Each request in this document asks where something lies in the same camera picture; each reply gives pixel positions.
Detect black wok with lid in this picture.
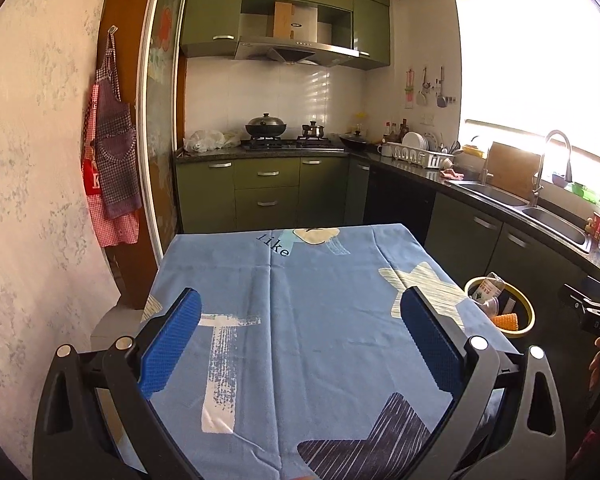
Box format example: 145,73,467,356
245,113,287,139

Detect white protein powder sachet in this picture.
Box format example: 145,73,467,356
471,272,505,304

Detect pink cloth on counter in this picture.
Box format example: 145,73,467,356
440,168,464,181

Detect green lower cabinets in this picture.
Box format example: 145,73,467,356
174,148,600,309

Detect white plastic bag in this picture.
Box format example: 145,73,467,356
183,130,242,153

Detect yellow rimmed trash bin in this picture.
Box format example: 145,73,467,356
464,276,536,339

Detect blue patterned tablecloth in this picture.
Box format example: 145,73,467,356
147,224,510,479

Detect black frying pan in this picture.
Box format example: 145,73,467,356
339,131,378,153

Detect green upper cabinets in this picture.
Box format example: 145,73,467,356
181,0,391,70

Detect green cabinets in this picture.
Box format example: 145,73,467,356
174,148,600,309
181,0,391,70

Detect white dish rack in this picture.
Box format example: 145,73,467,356
377,131,454,170

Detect red checkered apron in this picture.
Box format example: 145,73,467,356
81,83,142,248

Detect steel kitchen sink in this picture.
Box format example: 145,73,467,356
455,181,591,252

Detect glass sliding door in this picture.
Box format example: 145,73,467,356
135,0,185,263

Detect orange ridged scrubber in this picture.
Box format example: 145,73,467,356
491,312,519,332

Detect wooden cutting board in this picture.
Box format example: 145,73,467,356
486,142,541,200

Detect purple checkered apron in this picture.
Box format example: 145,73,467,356
95,27,142,219

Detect gas stove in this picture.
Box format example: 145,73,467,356
240,136,344,153

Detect chrome sink faucet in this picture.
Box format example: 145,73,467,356
530,129,573,206

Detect steel range hood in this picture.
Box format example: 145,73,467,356
235,36,358,67

